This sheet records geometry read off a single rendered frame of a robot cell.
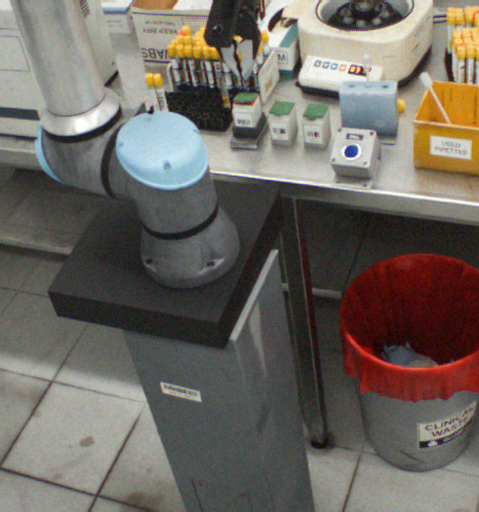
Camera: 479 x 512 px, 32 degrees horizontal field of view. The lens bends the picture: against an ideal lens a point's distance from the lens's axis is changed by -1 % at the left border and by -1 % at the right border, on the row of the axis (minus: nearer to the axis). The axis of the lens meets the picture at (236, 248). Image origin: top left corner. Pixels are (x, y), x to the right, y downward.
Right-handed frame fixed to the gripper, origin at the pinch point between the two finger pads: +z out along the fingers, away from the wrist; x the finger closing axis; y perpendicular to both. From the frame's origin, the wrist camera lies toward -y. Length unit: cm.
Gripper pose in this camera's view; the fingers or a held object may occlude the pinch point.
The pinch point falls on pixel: (241, 75)
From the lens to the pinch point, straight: 157.1
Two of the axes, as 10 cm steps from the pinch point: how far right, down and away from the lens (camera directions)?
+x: -9.4, -1.2, 3.2
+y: 3.2, -6.7, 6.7
